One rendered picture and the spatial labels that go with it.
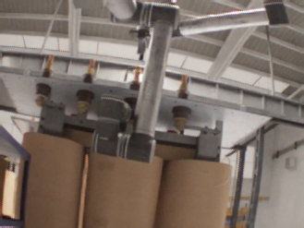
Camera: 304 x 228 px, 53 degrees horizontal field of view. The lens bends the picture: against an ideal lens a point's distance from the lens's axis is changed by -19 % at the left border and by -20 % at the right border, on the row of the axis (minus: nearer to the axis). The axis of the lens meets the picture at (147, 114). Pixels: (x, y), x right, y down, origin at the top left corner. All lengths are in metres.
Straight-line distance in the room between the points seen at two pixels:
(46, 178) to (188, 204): 0.79
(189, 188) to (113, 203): 0.42
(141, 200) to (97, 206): 0.24
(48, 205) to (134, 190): 0.50
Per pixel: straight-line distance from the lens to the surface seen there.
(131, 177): 1.89
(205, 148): 2.04
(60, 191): 1.88
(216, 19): 2.06
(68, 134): 2.06
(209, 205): 1.97
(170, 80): 10.82
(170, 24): 1.84
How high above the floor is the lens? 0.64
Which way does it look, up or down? 19 degrees up
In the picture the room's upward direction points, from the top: 7 degrees clockwise
